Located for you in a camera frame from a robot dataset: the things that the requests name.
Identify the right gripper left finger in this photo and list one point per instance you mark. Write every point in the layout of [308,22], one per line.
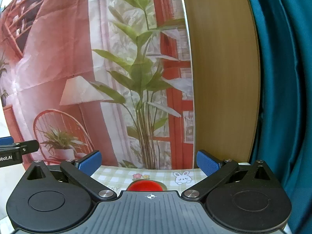
[79,173]

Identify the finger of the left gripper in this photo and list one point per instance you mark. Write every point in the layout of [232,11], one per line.
[6,140]
[28,147]

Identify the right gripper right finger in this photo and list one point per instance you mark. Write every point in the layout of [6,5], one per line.
[218,172]

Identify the checkered bunny tablecloth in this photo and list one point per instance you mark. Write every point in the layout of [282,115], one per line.
[118,179]

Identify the red bowl far left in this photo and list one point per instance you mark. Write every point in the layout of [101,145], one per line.
[144,185]

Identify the printed room backdrop cloth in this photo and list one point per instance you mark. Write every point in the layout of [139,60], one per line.
[107,75]

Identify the wooden board panel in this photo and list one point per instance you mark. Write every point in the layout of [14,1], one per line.
[226,75]

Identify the teal curtain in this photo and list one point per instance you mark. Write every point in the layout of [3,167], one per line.
[283,135]

